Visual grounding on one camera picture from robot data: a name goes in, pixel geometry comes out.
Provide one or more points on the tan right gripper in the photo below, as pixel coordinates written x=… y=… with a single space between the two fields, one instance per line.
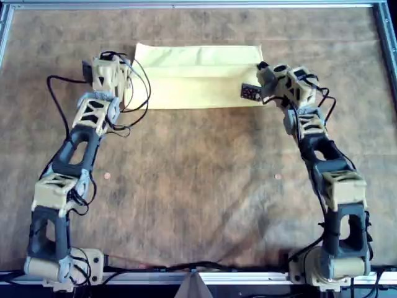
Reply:
x=280 y=77

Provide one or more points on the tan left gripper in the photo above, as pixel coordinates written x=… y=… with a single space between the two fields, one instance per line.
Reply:
x=107 y=73

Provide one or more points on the yellow microfibre cloth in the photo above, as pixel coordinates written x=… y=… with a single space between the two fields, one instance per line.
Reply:
x=192 y=80

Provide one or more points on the tan and black right robot arm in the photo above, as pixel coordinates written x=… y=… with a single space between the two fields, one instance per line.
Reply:
x=344 y=195

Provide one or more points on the tan and black left robot arm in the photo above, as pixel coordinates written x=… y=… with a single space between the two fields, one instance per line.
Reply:
x=46 y=198

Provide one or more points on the brown felt table cover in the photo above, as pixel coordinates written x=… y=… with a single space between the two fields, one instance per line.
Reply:
x=186 y=217

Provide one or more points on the right wrist camera circuit board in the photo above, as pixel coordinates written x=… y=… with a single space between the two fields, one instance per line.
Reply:
x=249 y=91

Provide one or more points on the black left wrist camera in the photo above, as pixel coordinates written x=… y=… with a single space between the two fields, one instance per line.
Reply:
x=87 y=74

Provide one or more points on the aluminium frame rail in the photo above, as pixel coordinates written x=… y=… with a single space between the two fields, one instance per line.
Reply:
x=386 y=31
x=186 y=4
x=248 y=277
x=5 y=31

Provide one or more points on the tan camera mount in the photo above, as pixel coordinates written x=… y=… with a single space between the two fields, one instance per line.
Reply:
x=193 y=288

